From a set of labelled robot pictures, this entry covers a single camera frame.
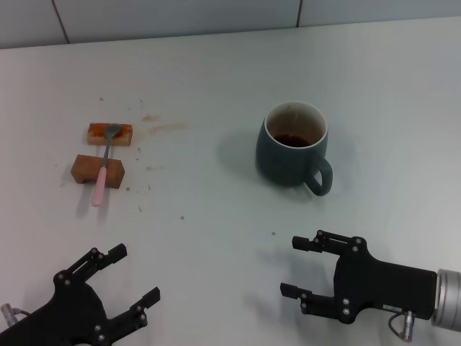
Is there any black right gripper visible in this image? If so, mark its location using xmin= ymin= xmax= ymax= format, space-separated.
xmin=279 ymin=229 xmax=439 ymax=325

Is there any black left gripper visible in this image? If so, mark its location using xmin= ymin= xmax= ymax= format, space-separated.
xmin=0 ymin=244 xmax=161 ymax=346

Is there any pink handled metal spoon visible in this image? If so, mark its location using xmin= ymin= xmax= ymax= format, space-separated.
xmin=91 ymin=123 xmax=122 ymax=208

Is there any dark grey ceramic mug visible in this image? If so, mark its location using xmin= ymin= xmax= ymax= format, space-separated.
xmin=255 ymin=101 xmax=334 ymax=198

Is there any brown notched wooden block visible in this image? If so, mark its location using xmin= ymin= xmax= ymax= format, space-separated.
xmin=70 ymin=154 xmax=126 ymax=190

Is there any light stained wooden block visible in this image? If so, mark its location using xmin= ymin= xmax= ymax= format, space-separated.
xmin=86 ymin=123 xmax=133 ymax=147

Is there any right arm cable with connector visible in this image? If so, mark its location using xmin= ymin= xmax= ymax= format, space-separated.
xmin=388 ymin=310 xmax=417 ymax=342

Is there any arm cable with connector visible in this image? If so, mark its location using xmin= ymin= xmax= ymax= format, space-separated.
xmin=0 ymin=303 xmax=29 ymax=326
xmin=388 ymin=310 xmax=417 ymax=342

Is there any left arm cable with connector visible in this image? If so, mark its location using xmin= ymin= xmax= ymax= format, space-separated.
xmin=0 ymin=303 xmax=29 ymax=326

